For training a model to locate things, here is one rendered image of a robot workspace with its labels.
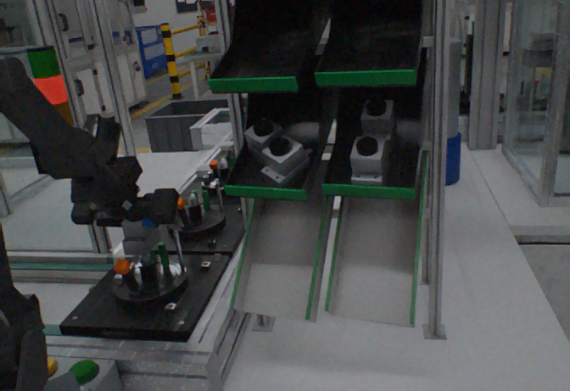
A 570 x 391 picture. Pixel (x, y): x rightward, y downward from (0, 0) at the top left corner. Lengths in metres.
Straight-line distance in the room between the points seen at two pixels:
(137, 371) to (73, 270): 0.39
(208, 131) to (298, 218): 1.31
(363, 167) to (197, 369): 0.40
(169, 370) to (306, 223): 0.32
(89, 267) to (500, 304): 0.86
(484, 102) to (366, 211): 1.11
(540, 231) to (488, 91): 0.64
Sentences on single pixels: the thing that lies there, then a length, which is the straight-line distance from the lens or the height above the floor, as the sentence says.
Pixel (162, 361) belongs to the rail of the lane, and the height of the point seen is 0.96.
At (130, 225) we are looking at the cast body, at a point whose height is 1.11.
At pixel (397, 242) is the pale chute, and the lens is 0.81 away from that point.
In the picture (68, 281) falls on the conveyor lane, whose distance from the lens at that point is 1.20.
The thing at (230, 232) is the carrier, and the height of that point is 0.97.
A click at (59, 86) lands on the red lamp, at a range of 1.04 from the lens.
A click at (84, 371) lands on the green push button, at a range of 0.84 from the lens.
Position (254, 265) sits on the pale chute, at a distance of 0.84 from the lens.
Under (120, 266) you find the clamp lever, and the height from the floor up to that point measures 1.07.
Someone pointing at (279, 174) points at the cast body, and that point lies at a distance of 0.71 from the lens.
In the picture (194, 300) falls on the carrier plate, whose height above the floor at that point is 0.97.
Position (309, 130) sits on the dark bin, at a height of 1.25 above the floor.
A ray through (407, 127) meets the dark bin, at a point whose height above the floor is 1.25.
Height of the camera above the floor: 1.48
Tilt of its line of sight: 21 degrees down
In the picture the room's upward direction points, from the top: 6 degrees counter-clockwise
